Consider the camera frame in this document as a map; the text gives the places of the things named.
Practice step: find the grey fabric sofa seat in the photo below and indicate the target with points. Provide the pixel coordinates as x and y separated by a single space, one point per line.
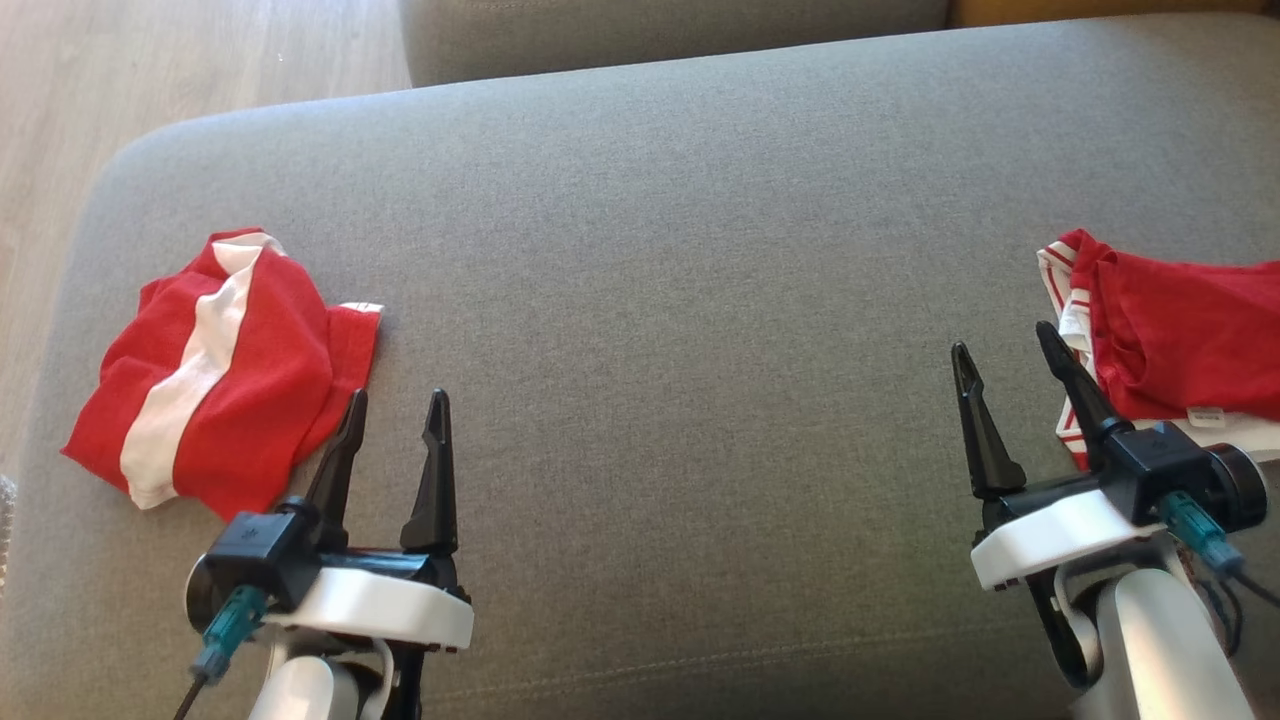
680 350

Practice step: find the yellow cushion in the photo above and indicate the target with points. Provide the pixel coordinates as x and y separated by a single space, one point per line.
1100 8

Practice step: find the red Bulls 23 jersey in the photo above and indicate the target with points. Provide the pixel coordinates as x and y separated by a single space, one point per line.
1190 330

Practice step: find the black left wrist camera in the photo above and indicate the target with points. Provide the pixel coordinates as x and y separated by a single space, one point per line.
260 555

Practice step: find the red shorts white stripe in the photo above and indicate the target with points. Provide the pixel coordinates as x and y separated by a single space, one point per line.
270 380

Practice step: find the white perforated laundry basket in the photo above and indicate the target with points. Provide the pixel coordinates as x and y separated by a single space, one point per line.
5 530

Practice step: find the grey sofa cushion block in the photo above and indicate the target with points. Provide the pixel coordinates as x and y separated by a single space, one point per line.
650 35

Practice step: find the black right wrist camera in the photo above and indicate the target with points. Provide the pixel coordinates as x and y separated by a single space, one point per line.
1170 460

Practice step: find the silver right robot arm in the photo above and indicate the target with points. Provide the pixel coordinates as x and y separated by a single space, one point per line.
1150 650

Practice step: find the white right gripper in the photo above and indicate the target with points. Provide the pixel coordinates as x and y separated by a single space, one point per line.
1050 535

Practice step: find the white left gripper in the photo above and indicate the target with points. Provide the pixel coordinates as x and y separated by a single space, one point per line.
380 610

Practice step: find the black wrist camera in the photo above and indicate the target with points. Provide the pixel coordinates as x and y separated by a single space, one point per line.
260 555
1170 460

